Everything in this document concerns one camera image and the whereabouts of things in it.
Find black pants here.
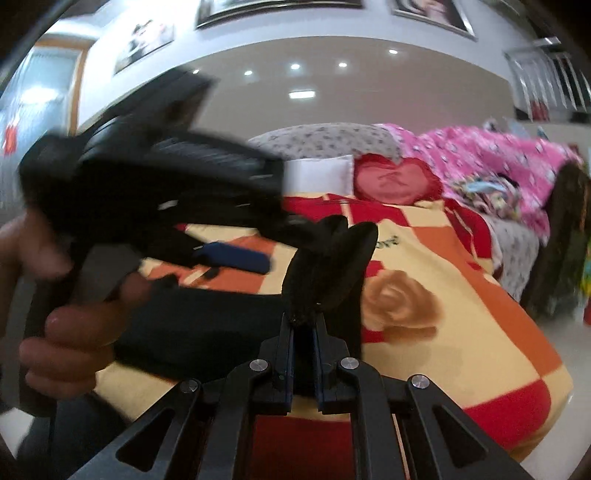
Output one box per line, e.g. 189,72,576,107
114,215,378,383

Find person's left hand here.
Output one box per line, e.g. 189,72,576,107
1,209,151,400

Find white pillow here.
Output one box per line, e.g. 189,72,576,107
283,155,355,196

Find metal grille door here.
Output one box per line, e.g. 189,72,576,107
1,37,92,222

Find yellow orange rose blanket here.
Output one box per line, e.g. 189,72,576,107
95,194,573,479

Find grey floral bedding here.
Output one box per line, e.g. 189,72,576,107
248,123,402,162

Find red heart cushion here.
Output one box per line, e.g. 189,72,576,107
353,153,444,206

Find pink penguin quilt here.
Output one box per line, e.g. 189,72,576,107
382,123,583,240

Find colourful crumpled cloth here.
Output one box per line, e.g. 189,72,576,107
451,174,522,221

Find framed portrait photo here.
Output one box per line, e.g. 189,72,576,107
389,0,477,41

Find black white wall photo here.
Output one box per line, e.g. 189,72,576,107
114,19,175,74

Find dark wooden bed frame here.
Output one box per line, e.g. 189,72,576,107
520,162,590,320

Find framed painting on wall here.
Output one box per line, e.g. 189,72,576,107
194,0,365,30

